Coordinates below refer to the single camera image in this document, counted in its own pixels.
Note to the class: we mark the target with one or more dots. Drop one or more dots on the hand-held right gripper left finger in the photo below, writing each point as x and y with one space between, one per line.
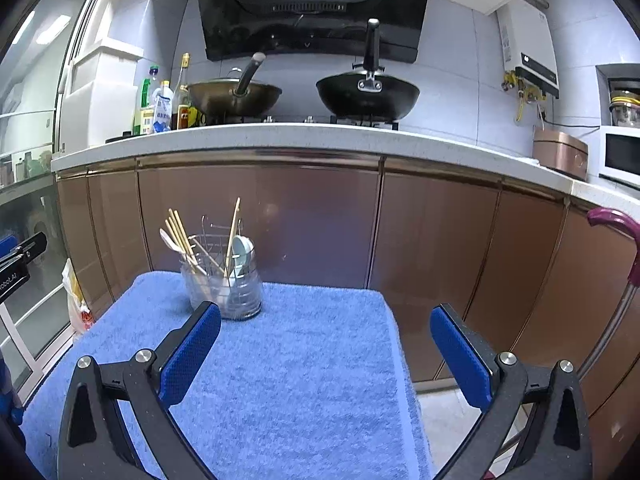
192 350

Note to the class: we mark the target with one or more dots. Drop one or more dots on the white water heater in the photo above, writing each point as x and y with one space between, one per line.
525 35

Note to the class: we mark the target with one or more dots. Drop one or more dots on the yellow-capped dark glass bottle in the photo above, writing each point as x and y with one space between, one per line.
181 95

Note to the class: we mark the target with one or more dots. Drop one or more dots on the clear utensil holder with rack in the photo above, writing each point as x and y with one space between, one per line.
245 300

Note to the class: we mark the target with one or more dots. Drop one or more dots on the blue-labelled clear bottle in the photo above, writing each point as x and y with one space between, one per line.
162 110

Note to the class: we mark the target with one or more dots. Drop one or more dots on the yellow gas valve pipes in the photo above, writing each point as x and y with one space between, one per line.
522 92

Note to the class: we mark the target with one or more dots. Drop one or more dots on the rose-gold rice cooker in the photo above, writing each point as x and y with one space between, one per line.
557 152

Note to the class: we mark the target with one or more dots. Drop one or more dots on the black gas stove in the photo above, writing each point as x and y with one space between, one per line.
310 121

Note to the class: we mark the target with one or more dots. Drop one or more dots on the white microwave oven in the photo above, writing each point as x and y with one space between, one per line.
620 155

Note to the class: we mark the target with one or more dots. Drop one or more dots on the blue towel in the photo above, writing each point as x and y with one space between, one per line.
300 360

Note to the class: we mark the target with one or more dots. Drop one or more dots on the green-capped oil bottle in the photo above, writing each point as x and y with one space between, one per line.
145 110

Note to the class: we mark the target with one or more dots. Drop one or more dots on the wooden chopstick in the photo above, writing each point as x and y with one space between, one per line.
205 252
185 228
177 234
172 231
179 227
233 230

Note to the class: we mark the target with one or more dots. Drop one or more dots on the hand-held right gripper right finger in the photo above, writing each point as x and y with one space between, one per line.
460 360

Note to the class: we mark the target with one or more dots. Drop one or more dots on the person's left hand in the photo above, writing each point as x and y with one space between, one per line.
10 385

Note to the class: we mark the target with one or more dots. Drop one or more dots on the white kitchen countertop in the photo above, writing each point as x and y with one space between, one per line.
300 140

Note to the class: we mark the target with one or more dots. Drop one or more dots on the brass-coloured wok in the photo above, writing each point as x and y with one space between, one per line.
225 97

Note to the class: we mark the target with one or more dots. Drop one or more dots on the black wok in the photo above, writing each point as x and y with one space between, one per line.
365 100

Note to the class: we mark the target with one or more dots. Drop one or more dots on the sliding glass door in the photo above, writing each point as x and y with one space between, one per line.
30 310

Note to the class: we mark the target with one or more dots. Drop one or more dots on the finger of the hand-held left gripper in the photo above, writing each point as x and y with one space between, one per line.
30 247

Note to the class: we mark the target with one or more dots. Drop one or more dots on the small yellow-labelled dark bottle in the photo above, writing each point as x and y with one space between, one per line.
196 119

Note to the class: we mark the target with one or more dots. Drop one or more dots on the plastic bag with red print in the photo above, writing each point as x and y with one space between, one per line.
77 305

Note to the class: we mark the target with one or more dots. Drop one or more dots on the glass blender jar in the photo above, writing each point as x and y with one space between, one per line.
625 112

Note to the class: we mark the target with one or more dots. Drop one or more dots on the pale blue soup spoon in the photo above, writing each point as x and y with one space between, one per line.
241 252

